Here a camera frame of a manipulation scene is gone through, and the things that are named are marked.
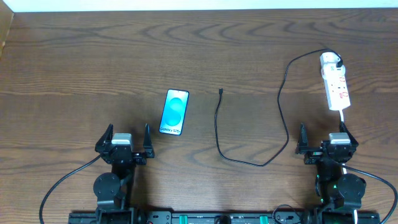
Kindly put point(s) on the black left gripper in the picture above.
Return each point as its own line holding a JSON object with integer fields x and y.
{"x": 123, "y": 154}

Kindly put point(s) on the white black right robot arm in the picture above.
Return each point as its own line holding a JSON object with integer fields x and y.
{"x": 340, "y": 192}

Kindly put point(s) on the blue screen Galaxy smartphone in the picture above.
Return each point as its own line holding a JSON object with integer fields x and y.
{"x": 174, "y": 112}

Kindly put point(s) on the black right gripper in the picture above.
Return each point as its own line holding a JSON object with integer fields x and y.
{"x": 327, "y": 152}

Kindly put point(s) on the white power strip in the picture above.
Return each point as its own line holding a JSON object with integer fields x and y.
{"x": 335, "y": 86}

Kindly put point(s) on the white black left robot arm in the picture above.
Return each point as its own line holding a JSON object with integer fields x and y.
{"x": 113, "y": 189}

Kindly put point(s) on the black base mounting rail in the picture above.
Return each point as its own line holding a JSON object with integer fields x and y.
{"x": 163, "y": 217}

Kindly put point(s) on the white charger plug adapter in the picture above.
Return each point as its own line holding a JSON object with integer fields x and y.
{"x": 330, "y": 61}

